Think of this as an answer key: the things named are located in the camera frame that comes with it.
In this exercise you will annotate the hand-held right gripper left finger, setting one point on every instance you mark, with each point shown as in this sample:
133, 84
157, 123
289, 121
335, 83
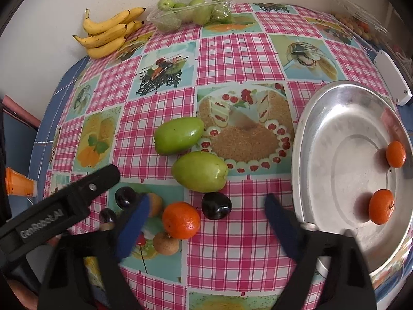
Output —
137, 229

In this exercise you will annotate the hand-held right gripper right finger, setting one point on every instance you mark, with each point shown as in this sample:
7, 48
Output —
284, 229

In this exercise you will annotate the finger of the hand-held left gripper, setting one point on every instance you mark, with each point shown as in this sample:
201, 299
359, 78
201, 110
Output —
96, 182

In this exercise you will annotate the small dark plum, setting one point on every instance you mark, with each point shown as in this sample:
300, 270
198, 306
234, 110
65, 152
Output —
108, 219
125, 197

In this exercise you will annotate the brown longan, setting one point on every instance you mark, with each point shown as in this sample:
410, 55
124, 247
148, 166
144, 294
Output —
166, 243
156, 204

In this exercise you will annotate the orange tangerine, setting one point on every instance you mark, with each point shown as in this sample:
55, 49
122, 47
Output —
180, 220
396, 154
381, 206

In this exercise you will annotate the large dark plum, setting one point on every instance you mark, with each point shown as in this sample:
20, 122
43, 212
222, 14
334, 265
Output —
216, 206

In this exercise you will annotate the round metal tray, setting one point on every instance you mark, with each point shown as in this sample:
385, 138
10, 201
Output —
342, 168

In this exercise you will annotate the large green jujube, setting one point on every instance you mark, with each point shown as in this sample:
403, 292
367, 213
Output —
179, 135
200, 171

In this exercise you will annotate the yellow banana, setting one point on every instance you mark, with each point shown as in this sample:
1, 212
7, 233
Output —
134, 27
106, 50
100, 38
137, 12
106, 22

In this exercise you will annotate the pink checkered printed tablecloth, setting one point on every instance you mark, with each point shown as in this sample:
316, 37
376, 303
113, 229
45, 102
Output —
238, 71

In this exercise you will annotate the clear plastic clamshell container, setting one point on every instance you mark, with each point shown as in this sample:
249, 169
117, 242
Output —
161, 19

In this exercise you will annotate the white plastic device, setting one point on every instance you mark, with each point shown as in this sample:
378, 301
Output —
392, 74

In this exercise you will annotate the pile of small green jujubes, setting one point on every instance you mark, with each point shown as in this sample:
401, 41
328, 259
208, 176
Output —
200, 11

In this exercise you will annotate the clear plastic box of longans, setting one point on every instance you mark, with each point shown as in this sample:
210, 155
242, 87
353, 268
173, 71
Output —
358, 19

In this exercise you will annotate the pink rail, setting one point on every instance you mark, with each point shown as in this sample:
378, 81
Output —
19, 111

